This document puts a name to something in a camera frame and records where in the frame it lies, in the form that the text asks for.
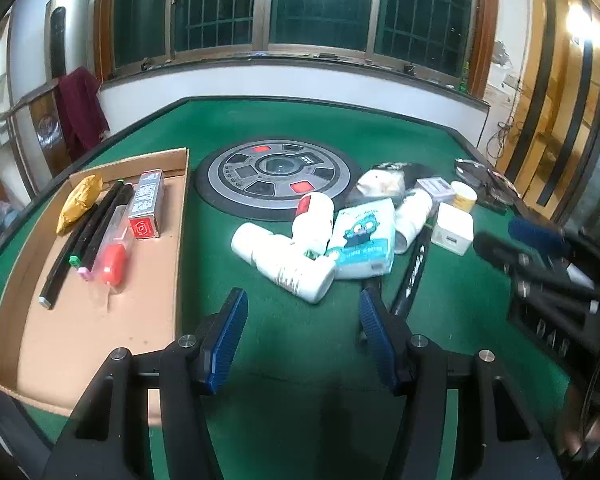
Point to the clear case with red item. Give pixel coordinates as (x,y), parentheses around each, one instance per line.
(112,262)

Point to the cardboard box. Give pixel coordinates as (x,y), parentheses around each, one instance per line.
(105,350)

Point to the yellow snack packet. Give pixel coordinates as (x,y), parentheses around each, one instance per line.
(80,202)

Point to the tissue pack green cartoon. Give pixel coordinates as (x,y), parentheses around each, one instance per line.
(362,240)

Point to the black marker green end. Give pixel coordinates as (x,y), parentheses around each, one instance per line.
(80,247)

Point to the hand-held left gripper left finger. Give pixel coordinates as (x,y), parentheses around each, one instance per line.
(225,340)

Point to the black snack packet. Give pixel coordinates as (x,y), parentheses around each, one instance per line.
(410,170)

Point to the small silver box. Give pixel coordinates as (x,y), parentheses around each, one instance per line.
(435,189)

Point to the maroon cloth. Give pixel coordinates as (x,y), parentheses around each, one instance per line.
(82,110)

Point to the large white bottle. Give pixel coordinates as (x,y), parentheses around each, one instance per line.
(300,275)

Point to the gold and black cabinet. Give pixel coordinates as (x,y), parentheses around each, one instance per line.
(555,85)

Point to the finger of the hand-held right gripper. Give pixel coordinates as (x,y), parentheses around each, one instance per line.
(535,232)
(505,255)

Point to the cream soft pouch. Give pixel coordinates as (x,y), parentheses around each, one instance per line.
(380,182)

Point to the white charger cube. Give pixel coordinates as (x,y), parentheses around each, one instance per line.
(452,230)

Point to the barred window with wooden frame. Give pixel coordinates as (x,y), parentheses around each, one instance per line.
(320,5)

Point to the white bottle red label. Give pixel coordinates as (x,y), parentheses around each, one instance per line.
(315,225)

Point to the round table control panel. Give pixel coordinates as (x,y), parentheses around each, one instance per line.
(230,175)

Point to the green bottle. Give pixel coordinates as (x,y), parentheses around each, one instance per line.
(464,82)

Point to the small white bottle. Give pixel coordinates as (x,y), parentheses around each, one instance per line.
(250,242)

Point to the black marker pink end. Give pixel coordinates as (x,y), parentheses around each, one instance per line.
(97,245)

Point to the wooden chair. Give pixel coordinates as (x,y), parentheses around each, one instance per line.
(47,130)

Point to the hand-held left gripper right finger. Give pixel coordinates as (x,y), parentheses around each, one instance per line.
(380,340)

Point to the black pen on table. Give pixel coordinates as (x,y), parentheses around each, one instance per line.
(412,270)

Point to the white standing air conditioner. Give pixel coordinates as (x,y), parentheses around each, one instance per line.
(60,35)

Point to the black pen grey end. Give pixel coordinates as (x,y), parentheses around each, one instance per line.
(60,270)

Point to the yellow cup with foil lid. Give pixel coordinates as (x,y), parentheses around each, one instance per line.
(462,197)

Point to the red and silver carton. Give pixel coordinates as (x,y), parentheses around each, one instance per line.
(147,205)

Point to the wall socket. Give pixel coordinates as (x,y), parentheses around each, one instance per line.
(510,81)

